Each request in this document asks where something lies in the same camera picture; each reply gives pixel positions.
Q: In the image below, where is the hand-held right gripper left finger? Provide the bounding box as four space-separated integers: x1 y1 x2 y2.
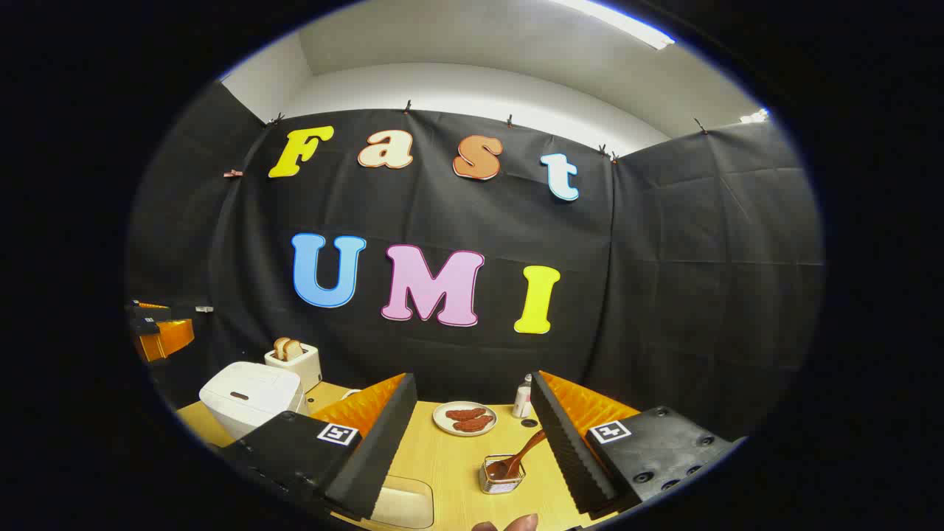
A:
221 372 418 521

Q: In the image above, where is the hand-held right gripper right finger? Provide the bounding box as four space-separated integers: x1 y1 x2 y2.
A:
530 370 746 517

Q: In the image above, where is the brown wooden spoon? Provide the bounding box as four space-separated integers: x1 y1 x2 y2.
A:
487 430 548 480

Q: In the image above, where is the clear tray of rice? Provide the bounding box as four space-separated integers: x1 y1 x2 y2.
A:
369 476 434 530

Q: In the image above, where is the metal wire chopstick holder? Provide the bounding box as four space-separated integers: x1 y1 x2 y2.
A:
479 454 526 495

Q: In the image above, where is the white rice cooker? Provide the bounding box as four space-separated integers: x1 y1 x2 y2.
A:
199 361 309 441

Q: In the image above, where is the white round plate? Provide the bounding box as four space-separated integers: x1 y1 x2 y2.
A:
433 400 498 437

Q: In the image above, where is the white toaster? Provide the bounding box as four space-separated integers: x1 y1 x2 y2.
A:
264 343 323 393

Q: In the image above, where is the black backdrop cloth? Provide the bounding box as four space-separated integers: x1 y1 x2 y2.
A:
125 81 825 443

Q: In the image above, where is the ceiling light strip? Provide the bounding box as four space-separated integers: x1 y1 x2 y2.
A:
549 0 676 51

